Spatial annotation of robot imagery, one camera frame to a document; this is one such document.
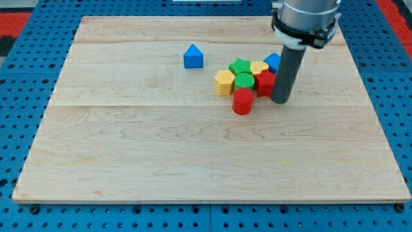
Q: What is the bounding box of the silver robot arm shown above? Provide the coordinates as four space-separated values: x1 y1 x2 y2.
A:
272 0 341 50

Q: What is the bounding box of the green star block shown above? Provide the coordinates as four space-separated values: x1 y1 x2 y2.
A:
229 58 252 75

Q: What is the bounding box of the red star block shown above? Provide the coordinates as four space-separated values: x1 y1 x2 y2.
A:
254 70 276 97

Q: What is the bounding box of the yellow hexagon block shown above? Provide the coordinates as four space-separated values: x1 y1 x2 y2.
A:
214 70 235 96

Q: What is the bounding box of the red cylinder block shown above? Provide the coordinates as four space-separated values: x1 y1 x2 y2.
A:
232 88 254 115

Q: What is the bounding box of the green cylinder block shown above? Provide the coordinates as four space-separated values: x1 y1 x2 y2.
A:
234 73 255 91

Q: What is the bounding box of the blue triangle block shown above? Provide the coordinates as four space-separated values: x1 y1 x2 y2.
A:
183 44 203 69

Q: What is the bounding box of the yellow heart block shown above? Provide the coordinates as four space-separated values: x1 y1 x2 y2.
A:
250 61 269 76

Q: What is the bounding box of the light wooden board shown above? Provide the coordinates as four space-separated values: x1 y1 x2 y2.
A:
12 16 411 204

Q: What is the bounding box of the blue cube block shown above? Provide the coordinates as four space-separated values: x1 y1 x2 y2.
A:
263 53 281 73

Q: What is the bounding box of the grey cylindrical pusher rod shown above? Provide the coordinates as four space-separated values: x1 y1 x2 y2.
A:
271 45 306 104

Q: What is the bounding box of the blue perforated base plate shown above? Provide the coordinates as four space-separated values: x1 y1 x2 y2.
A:
1 0 411 231

